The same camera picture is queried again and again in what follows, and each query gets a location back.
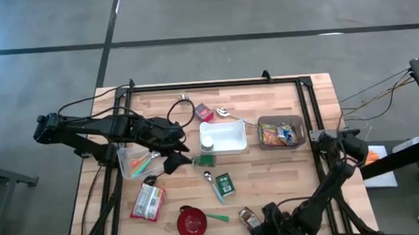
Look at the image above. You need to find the brown spice packet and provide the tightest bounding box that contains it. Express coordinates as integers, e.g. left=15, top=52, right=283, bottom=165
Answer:
left=238, top=205, right=263, bottom=230

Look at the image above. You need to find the brown cable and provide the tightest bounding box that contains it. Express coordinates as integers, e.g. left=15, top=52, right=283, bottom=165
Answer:
left=76, top=162, right=109, bottom=235

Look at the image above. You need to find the looped black wrist cable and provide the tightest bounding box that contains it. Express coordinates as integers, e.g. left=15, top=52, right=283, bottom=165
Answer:
left=164, top=97, right=198, bottom=130

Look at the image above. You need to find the white plastic tub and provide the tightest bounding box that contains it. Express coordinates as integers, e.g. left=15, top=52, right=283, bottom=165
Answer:
left=391, top=136, right=419, bottom=154

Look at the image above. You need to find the yellow pink noodle packet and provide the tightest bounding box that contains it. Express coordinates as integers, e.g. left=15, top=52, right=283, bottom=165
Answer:
left=259, top=122, right=281, bottom=147

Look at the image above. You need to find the white paper sheet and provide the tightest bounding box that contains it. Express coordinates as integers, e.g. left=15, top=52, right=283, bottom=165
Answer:
left=356, top=142, right=399, bottom=190

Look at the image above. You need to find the orange-handled spoon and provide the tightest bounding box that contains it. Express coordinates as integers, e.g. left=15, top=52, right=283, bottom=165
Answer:
left=131, top=157, right=153, bottom=173

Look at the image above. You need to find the clear plastic container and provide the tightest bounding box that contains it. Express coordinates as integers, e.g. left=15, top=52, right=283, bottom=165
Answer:
left=116, top=143, right=167, bottom=181

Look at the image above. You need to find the coloured wire bundle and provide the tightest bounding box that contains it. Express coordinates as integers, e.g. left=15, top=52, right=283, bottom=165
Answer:
left=338, top=67, right=415, bottom=107

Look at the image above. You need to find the orange object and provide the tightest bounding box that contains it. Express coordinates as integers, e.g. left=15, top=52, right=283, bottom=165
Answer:
left=364, top=149, right=380, bottom=166

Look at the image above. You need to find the black metal table frame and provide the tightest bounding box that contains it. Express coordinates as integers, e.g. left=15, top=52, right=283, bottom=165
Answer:
left=63, top=63, right=376, bottom=235

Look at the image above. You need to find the teal-handled spoon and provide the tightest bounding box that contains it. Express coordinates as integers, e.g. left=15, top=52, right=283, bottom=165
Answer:
left=129, top=151, right=163, bottom=180

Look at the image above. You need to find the light-blue-handled spoon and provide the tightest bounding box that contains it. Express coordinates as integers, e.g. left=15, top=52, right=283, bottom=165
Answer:
left=202, top=169, right=226, bottom=207

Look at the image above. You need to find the red and black bowl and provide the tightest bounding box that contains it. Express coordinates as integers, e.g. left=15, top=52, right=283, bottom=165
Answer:
left=175, top=204, right=209, bottom=235

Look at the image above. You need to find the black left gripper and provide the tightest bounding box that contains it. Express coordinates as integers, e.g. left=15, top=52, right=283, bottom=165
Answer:
left=147, top=120, right=194, bottom=177

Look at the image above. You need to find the white plastic bin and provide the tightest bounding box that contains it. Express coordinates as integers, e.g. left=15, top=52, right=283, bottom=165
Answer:
left=198, top=118, right=249, bottom=156

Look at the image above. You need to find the clear bin of snacks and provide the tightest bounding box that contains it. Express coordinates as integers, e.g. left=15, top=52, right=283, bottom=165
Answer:
left=256, top=113, right=308, bottom=151

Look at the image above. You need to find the long black arm cable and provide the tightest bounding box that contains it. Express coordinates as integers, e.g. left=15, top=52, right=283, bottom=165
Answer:
left=55, top=84, right=134, bottom=117

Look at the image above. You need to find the blue white snack bag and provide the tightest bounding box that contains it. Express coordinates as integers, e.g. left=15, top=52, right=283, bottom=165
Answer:
left=275, top=122, right=300, bottom=147

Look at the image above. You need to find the black metal spoon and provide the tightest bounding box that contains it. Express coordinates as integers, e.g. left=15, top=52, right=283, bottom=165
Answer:
left=142, top=170, right=168, bottom=187

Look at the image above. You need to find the grey metal mount plate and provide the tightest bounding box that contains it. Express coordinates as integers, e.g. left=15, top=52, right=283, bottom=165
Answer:
left=308, top=128, right=324, bottom=143

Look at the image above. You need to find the grey side table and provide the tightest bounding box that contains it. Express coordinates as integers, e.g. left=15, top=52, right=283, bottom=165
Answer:
left=0, top=153, right=42, bottom=235

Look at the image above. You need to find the green-handled spoon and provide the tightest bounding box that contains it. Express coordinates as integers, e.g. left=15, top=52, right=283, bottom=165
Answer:
left=180, top=202, right=231, bottom=226

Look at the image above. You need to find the silver metal spoon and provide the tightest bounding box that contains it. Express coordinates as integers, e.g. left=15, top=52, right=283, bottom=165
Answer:
left=215, top=105, right=258, bottom=128

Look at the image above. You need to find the red white snack packet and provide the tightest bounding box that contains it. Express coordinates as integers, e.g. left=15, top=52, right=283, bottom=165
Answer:
left=127, top=181, right=169, bottom=224

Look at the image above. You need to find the green rectangular packet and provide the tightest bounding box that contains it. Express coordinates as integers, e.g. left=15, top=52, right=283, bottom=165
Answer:
left=191, top=153, right=218, bottom=169

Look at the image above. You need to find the white-capped spice jar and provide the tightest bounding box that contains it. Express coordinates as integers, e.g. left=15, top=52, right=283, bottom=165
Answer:
left=200, top=134, right=215, bottom=151

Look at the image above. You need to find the green spice tin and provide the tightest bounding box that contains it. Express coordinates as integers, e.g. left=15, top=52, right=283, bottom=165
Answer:
left=215, top=172, right=237, bottom=198

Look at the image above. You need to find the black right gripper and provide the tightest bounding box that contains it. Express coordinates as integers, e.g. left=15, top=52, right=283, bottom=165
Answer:
left=250, top=201, right=294, bottom=235

